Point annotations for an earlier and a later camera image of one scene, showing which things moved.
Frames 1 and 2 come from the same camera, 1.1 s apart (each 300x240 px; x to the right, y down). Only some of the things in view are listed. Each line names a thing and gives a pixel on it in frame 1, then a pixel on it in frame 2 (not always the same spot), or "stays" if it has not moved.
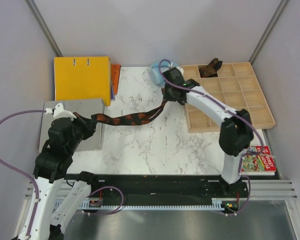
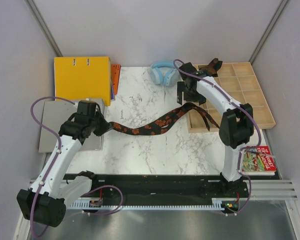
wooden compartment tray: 236,83 stays
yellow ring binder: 83,77 stays
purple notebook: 112,96 stays
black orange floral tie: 135,119 -> 161,124
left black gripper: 89,125 -> 106,126
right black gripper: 167,97 -> 181,87
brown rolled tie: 211,70 stays
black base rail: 192,186 stays
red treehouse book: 258,160 stays
